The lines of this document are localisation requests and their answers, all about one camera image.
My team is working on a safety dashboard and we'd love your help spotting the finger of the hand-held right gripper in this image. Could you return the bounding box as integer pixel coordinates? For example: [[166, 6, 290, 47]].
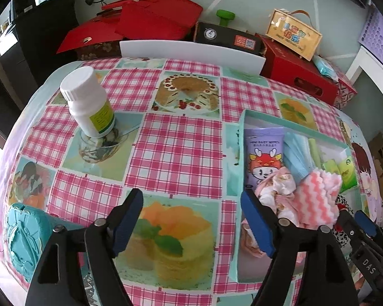
[[354, 210, 383, 246], [338, 204, 367, 256]]

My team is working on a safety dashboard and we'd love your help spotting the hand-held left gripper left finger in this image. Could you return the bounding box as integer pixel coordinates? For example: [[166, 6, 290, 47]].
[[25, 188, 144, 306]]

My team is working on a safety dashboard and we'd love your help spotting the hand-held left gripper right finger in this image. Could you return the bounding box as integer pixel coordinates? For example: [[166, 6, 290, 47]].
[[240, 189, 360, 306]]

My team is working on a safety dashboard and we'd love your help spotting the leopard print scrunchie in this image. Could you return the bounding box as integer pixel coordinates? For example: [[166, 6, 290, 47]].
[[334, 194, 355, 252]]

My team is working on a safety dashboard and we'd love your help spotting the pink floral scrunchie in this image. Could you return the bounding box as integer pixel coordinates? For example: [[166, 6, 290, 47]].
[[254, 166, 299, 224]]

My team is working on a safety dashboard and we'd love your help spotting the pink white fluffy cloth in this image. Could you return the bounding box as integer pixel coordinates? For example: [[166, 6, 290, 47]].
[[295, 168, 343, 228]]

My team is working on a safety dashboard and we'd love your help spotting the teal shallow box tray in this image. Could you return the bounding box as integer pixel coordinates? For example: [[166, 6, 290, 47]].
[[230, 109, 363, 283]]

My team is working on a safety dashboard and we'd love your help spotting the white green tissue packet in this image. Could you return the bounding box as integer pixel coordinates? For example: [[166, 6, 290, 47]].
[[322, 159, 340, 176]]

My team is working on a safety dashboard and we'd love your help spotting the purple baby wipes packet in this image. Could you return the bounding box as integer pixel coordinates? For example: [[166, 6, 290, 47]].
[[244, 127, 286, 190]]

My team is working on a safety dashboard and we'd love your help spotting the blue face mask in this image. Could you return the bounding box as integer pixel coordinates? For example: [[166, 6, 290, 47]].
[[283, 133, 316, 179]]

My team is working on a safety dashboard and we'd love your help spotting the light green cloth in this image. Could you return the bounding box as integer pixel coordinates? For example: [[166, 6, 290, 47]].
[[308, 138, 323, 169]]

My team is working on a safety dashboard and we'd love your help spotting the pink checkered printed tablecloth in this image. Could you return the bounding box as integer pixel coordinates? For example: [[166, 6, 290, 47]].
[[0, 57, 383, 306]]

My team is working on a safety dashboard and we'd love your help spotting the teal plastic embossed case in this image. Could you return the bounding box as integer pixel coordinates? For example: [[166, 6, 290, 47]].
[[5, 202, 53, 283]]

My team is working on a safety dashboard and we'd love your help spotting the white pill bottle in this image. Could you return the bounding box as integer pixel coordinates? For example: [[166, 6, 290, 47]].
[[60, 66, 116, 138]]

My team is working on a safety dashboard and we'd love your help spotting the red patterned box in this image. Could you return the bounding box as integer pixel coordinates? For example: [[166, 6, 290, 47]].
[[333, 72, 358, 110]]

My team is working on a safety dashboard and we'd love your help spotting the white shelf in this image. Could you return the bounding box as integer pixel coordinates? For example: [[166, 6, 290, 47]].
[[346, 46, 383, 115]]

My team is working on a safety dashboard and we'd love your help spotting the red cardboard crate box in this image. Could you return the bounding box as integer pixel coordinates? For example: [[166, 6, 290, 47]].
[[255, 33, 339, 106]]

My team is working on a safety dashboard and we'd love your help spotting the blue packet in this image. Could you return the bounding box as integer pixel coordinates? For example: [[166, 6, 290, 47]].
[[313, 56, 339, 80]]

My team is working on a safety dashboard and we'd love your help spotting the white chair back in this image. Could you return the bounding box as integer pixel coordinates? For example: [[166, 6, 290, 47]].
[[119, 40, 267, 77]]

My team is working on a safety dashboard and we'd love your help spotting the purple perforated basket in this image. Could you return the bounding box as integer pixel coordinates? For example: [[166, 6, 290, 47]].
[[357, 6, 383, 77]]

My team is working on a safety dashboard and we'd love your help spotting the red floral gift box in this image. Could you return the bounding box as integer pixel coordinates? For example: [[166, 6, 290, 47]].
[[56, 17, 125, 61]]

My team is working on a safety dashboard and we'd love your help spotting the black orange box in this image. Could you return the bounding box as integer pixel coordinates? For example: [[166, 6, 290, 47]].
[[193, 21, 265, 55]]

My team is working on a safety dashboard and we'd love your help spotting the green knob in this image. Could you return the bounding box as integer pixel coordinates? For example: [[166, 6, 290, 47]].
[[216, 9, 238, 27]]

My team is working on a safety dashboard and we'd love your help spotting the tall black suitcase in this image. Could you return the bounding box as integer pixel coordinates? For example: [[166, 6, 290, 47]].
[[11, 0, 79, 112]]

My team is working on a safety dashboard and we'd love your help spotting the plain red gift box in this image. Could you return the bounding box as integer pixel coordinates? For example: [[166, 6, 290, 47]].
[[102, 0, 204, 43]]

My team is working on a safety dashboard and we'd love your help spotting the yellow gift box with handle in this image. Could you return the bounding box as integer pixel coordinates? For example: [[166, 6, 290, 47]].
[[266, 8, 323, 61]]

